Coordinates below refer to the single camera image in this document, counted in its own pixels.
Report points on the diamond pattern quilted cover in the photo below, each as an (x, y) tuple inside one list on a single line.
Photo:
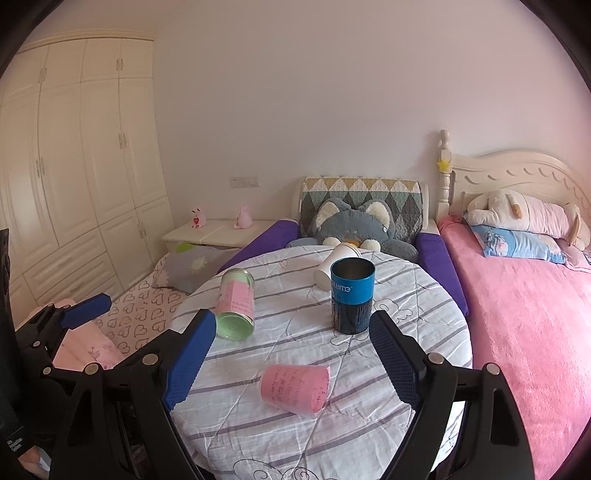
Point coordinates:
[(397, 196)]

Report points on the pink paper cup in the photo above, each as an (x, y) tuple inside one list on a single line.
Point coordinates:
[(295, 390)]

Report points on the cream wardrobe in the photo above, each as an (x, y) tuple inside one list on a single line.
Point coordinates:
[(83, 161)]

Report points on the white wall socket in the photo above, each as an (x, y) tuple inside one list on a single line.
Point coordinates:
[(244, 180)]

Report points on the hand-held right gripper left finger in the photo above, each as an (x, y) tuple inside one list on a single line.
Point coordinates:
[(189, 360)]

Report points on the plain pink rabbit figurine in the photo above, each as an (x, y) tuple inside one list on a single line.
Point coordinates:
[(244, 218)]

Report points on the grey cat plush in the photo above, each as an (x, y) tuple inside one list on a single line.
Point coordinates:
[(351, 226)]

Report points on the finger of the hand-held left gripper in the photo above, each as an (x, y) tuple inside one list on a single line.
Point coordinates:
[(87, 310)]

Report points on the purple bolster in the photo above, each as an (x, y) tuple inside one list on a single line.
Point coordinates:
[(263, 242), (441, 263)]

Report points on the cream nightstand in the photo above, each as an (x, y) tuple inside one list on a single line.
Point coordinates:
[(217, 233)]

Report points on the green cup with pink label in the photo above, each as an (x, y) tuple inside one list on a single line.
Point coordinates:
[(236, 300)]

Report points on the blue printed pillow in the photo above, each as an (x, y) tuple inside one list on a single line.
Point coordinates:
[(512, 243)]

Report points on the pink and white pig plush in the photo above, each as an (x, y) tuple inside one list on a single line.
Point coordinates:
[(531, 212)]

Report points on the striped round table cloth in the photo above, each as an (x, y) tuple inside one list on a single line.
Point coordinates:
[(286, 341)]

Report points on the pink rabbit figurine with heart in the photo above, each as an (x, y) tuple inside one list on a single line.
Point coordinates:
[(198, 219)]

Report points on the white paper cup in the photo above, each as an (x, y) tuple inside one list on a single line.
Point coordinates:
[(328, 265)]

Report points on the grey pillow with sun print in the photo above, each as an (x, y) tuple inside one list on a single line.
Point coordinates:
[(194, 270)]

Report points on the blue metal cup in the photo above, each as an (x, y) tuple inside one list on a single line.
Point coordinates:
[(352, 300)]

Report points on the pink floral cloth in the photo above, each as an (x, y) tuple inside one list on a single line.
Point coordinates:
[(87, 346)]

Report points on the yellow star sticker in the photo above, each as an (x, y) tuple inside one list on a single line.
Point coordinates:
[(444, 165)]

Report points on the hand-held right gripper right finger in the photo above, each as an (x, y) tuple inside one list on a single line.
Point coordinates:
[(392, 360)]

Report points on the heart print bed sheet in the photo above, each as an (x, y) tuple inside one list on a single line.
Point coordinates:
[(143, 314)]

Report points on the pink fleece blanket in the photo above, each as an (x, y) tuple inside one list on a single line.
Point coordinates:
[(521, 332)]

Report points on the cream carved bed headboard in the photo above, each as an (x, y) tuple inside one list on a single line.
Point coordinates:
[(508, 173)]

